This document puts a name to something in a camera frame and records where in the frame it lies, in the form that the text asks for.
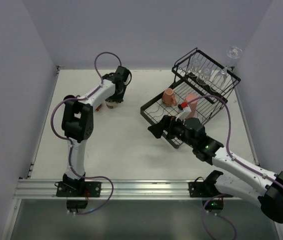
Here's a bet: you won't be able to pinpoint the white brown ceramic cup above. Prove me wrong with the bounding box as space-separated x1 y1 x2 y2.
105 100 119 109

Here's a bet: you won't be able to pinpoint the pink tall tumbler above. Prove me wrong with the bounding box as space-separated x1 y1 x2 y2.
185 93 198 119

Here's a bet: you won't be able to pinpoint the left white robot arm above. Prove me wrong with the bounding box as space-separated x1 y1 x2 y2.
61 66 132 189

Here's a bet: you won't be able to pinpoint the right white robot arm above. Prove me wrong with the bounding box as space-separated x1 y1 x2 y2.
148 115 283 224

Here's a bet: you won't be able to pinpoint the salmon pink mug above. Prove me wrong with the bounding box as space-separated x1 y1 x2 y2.
161 88 177 107

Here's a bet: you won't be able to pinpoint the middle clear wine glass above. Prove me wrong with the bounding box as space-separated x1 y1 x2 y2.
196 67 212 87

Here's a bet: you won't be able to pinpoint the clear wine glass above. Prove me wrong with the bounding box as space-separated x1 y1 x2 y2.
187 57 202 76
210 67 228 92
196 67 212 87

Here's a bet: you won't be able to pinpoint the left clear wine glass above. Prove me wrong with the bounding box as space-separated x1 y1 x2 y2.
187 57 202 76

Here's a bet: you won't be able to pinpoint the right clear wine glass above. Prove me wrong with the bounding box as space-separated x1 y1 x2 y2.
210 67 228 92

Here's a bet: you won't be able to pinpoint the right black controller box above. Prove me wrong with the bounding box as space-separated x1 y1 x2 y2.
204 198 224 211

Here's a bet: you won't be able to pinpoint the black controller box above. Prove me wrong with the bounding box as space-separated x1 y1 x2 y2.
204 198 224 211
66 200 88 212

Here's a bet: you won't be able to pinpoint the left black controller box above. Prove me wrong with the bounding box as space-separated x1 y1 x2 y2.
66 200 88 212

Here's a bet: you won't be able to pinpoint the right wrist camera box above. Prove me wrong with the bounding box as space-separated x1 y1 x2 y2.
176 102 192 121

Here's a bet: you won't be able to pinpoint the black wire dish rack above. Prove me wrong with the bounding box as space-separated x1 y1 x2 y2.
140 47 241 150

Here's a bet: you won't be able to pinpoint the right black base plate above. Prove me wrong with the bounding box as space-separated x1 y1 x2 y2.
187 181 234 198

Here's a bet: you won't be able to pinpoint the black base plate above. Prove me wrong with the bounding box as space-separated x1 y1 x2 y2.
187 181 234 198
54 181 102 198

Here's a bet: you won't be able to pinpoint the tall glass by wall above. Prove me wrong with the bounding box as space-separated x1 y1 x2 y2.
226 46 243 68

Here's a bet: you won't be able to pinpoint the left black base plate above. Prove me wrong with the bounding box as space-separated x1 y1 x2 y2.
54 181 102 198

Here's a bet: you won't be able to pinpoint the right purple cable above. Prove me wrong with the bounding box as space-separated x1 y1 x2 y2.
181 93 283 240

